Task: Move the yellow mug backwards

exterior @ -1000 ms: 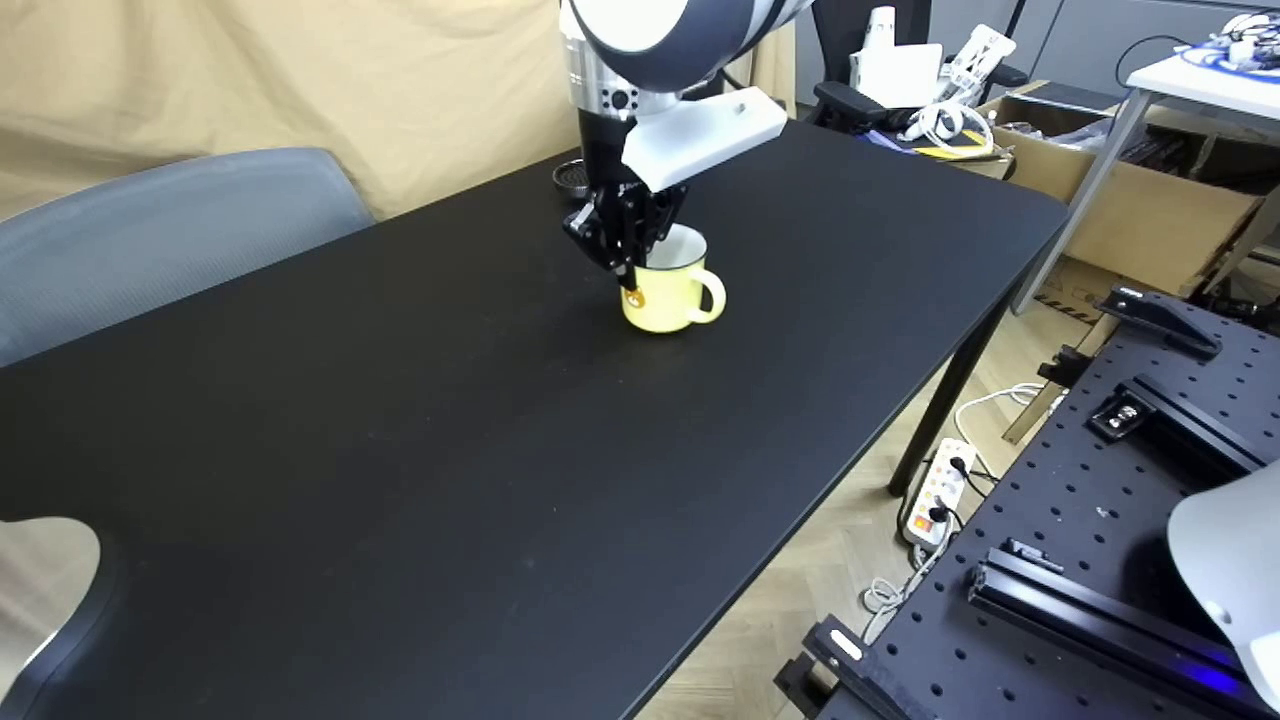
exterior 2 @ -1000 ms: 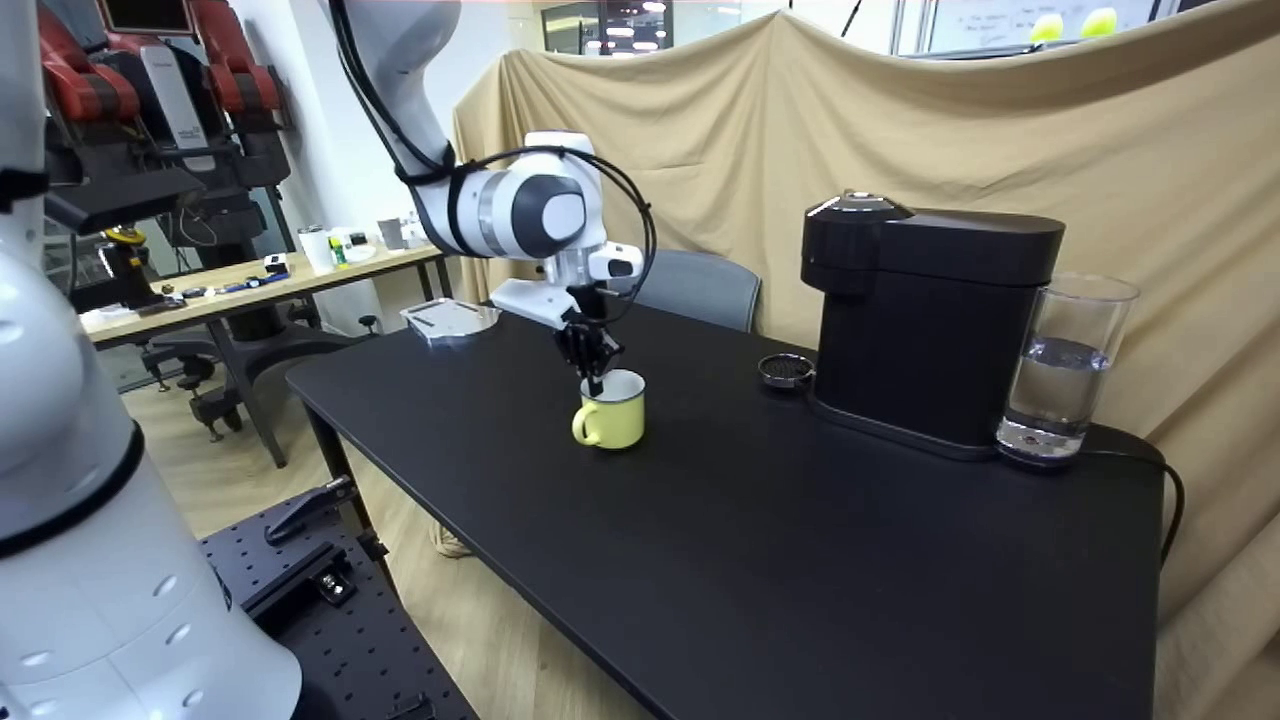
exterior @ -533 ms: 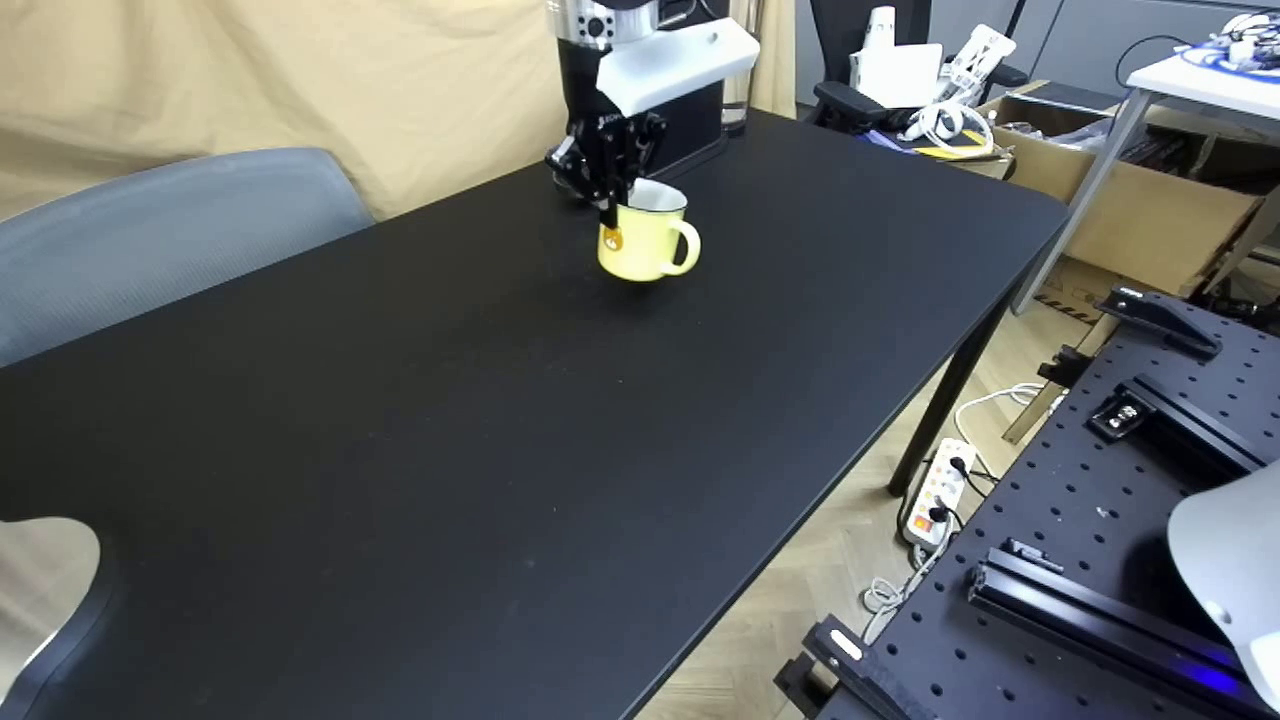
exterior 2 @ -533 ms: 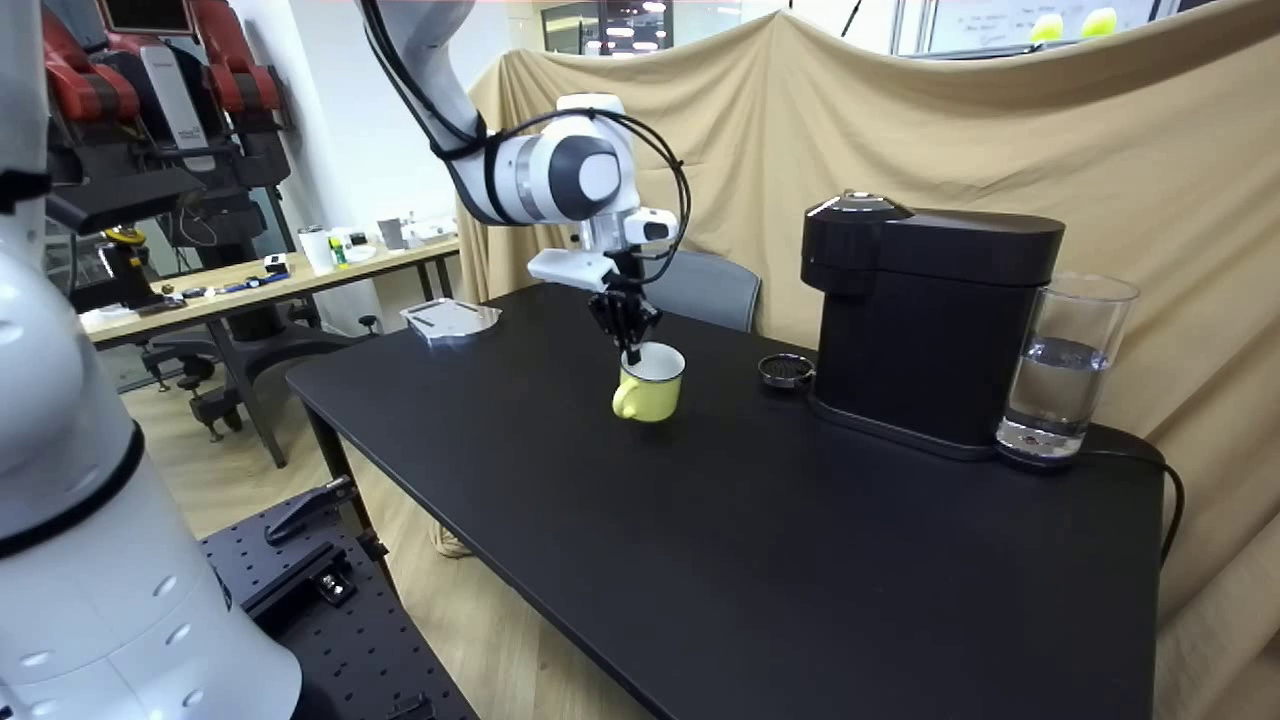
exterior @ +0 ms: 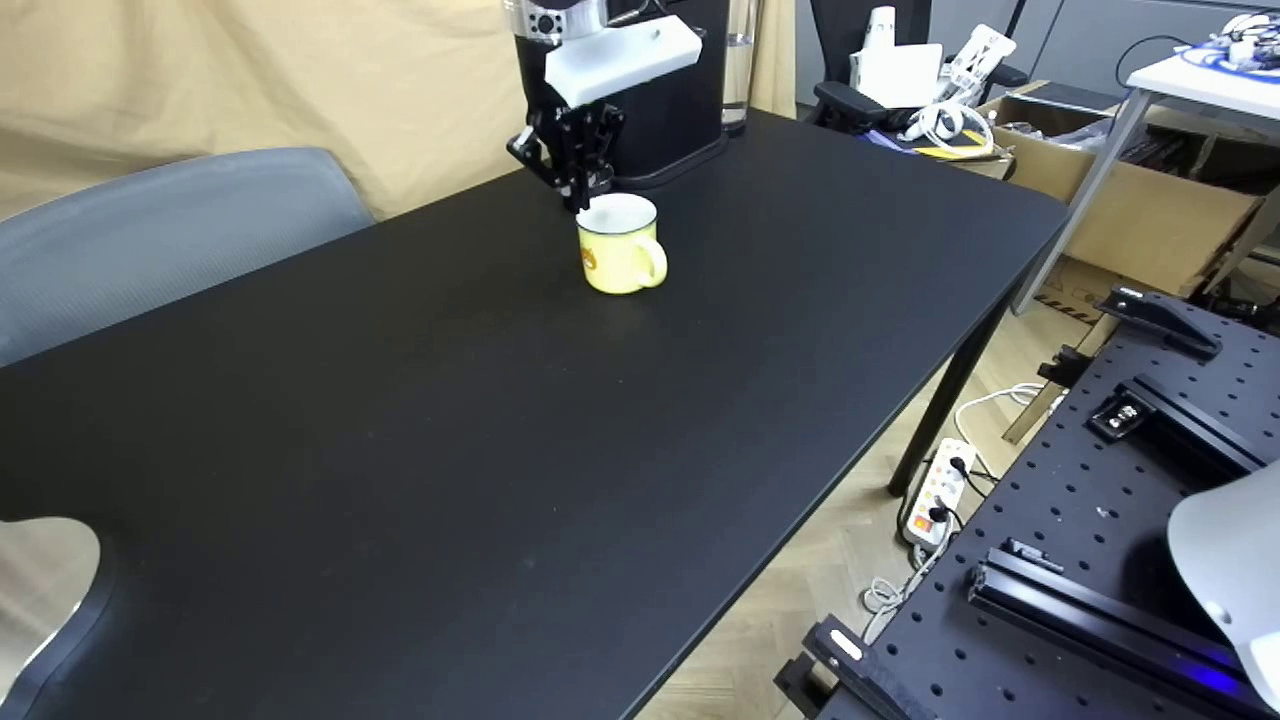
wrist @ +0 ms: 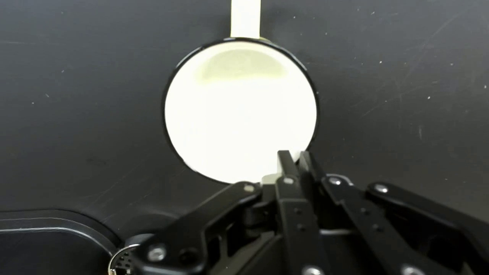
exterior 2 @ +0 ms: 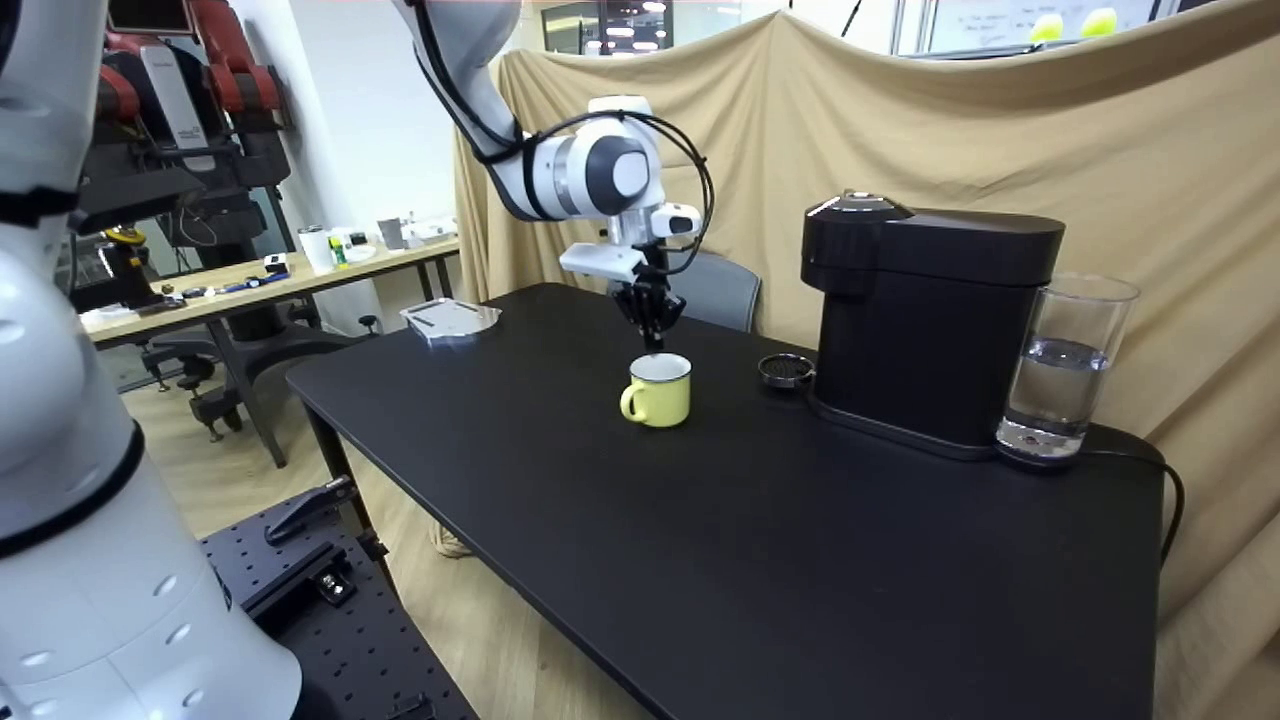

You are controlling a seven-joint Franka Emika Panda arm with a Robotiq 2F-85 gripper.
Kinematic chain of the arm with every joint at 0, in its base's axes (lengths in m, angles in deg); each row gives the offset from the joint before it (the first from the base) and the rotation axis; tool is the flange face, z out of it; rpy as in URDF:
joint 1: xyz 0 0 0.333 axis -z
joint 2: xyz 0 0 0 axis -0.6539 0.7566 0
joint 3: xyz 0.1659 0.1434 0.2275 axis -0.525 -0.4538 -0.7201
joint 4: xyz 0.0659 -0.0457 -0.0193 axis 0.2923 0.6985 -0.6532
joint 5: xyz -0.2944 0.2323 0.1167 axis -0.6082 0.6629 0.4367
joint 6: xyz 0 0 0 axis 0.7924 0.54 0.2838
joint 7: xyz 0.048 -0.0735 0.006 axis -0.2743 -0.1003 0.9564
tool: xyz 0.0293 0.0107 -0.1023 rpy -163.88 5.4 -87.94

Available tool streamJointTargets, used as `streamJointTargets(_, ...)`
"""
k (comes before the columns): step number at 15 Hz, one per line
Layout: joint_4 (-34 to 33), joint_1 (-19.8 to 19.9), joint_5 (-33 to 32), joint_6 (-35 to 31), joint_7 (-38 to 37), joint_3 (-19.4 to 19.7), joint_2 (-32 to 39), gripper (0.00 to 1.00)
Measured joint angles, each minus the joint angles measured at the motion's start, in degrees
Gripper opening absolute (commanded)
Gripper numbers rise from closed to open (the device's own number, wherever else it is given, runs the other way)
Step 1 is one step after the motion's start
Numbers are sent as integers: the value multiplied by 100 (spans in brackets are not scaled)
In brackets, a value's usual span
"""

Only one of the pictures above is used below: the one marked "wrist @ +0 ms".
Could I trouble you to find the black column stand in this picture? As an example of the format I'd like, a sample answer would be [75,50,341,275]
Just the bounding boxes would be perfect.
[0,206,123,275]

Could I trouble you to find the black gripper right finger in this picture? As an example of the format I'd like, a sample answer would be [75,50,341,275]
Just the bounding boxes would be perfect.
[298,149,489,275]

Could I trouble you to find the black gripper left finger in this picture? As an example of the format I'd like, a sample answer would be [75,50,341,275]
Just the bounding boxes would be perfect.
[130,148,334,275]

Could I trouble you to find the yellow enamel mug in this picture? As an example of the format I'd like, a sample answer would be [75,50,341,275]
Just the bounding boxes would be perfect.
[162,0,320,186]

